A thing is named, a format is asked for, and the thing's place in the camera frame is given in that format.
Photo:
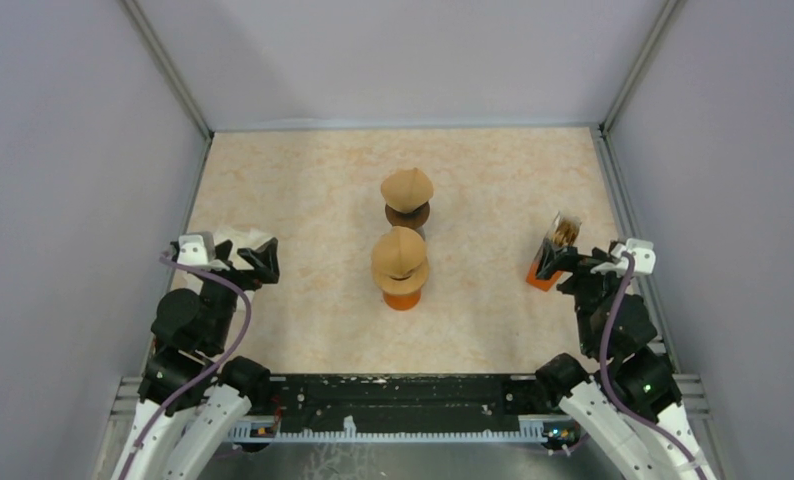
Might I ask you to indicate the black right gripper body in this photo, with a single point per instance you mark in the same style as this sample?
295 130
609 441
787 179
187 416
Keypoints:
589 287

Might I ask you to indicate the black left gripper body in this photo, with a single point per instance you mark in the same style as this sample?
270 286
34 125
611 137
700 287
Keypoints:
221 296

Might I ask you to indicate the coffee filter box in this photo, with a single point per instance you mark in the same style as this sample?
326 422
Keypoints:
562 233

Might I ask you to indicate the orange glass flask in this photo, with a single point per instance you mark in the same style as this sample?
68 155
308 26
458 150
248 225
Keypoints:
402 302

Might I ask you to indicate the brown paper coffee filter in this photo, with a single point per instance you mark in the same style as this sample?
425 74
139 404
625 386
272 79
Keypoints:
407 190

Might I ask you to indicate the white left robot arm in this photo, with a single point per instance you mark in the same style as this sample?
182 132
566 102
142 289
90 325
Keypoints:
185 384

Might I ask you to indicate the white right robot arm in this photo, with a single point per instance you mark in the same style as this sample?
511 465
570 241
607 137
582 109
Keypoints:
631 407

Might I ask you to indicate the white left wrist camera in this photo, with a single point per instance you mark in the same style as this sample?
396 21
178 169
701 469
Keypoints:
198 250

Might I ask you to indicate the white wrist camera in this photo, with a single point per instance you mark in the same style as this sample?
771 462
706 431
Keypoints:
198 250
633 254

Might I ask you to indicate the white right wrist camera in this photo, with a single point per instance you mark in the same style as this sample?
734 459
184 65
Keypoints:
633 254

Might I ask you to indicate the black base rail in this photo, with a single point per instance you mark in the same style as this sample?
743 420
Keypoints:
300 408

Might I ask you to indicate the left aluminium frame post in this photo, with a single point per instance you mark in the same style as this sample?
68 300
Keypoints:
166 66

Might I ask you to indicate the aluminium corner frame post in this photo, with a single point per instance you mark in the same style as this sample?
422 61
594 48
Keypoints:
663 22

